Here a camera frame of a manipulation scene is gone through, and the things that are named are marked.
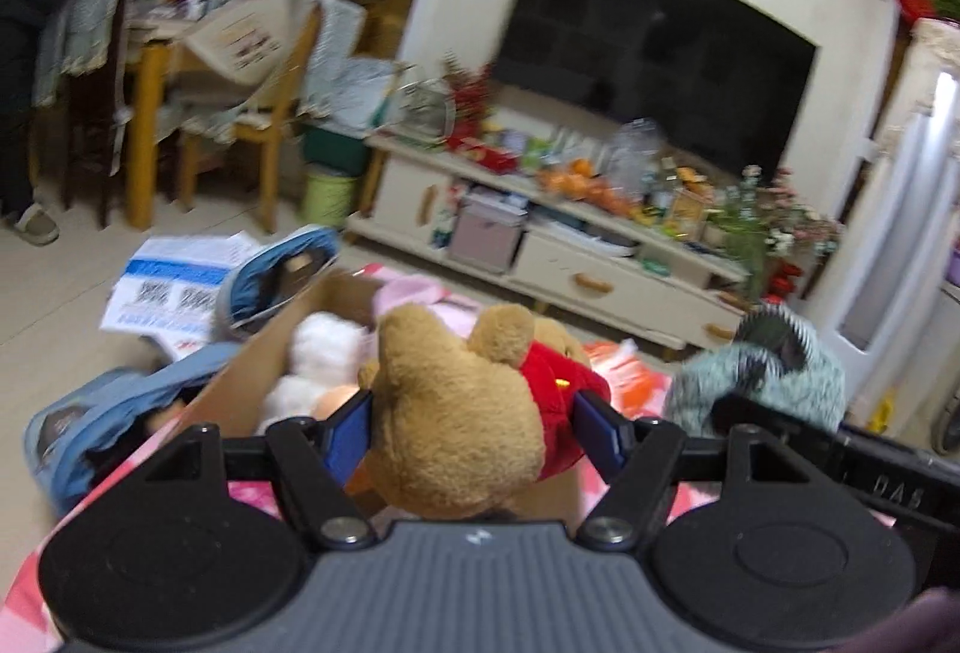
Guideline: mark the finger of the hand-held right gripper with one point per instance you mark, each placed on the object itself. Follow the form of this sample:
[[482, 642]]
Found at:
[[772, 417]]

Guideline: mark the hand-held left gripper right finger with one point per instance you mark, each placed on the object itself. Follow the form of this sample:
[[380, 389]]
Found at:
[[604, 435]]

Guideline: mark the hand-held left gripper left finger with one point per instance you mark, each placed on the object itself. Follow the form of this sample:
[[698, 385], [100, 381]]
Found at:
[[351, 435]]

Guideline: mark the grey green knit hat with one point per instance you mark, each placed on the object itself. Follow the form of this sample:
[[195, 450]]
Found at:
[[750, 353]]

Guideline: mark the white fluffy glove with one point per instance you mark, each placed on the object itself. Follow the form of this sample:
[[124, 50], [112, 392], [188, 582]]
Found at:
[[322, 346]]

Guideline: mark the brown teddy bear red shirt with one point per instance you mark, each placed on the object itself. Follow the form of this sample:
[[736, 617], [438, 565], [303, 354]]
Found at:
[[450, 413]]

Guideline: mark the green printed cardboard box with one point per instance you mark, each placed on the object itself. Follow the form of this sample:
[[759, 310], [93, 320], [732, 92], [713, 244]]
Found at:
[[247, 383]]

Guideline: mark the orange white plastic bag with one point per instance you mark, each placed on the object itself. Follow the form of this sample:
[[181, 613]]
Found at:
[[637, 383]]

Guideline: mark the cream television cabinet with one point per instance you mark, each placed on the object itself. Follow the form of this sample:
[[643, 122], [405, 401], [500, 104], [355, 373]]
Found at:
[[570, 278]]

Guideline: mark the artificial flower bouquet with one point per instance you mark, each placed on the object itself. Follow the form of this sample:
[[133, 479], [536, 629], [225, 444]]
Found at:
[[780, 218]]

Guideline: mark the silver metal case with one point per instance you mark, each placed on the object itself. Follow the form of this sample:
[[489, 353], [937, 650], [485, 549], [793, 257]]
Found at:
[[487, 241]]

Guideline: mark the white blue paper leaflets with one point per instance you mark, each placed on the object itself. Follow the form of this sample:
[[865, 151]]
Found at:
[[172, 293]]

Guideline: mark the light green trash bin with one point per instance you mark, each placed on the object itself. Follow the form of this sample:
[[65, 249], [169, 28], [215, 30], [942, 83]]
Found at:
[[330, 196]]

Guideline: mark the silver standing air conditioner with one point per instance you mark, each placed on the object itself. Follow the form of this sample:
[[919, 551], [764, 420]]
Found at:
[[900, 211]]

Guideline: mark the pile of oranges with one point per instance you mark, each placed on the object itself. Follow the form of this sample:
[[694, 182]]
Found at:
[[585, 184]]

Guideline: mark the blue slippers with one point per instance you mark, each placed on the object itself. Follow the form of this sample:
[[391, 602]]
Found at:
[[90, 413]]

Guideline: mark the clear plastic bag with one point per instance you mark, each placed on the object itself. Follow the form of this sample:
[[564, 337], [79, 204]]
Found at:
[[637, 154]]

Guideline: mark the dark green storage bin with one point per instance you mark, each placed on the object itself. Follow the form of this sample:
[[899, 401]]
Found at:
[[337, 151]]

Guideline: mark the red flat box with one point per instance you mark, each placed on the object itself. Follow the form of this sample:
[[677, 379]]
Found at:
[[491, 157]]

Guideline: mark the wooden chair lace cover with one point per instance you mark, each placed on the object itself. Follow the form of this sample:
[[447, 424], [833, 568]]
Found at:
[[82, 38], [277, 121]]

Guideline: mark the glass kettle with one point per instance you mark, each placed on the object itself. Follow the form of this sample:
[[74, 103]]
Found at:
[[424, 109]]

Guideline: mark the red berry bouquet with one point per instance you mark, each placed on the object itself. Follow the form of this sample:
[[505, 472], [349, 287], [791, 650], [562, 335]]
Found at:
[[469, 94]]

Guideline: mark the red white checkered tablecloth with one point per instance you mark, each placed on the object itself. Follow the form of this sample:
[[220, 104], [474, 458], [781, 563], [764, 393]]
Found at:
[[22, 593]]

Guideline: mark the black television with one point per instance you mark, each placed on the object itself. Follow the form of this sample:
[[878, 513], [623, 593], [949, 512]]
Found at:
[[660, 53]]

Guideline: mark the gold picture frame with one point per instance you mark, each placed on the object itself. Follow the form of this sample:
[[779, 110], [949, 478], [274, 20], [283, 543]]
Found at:
[[688, 211]]

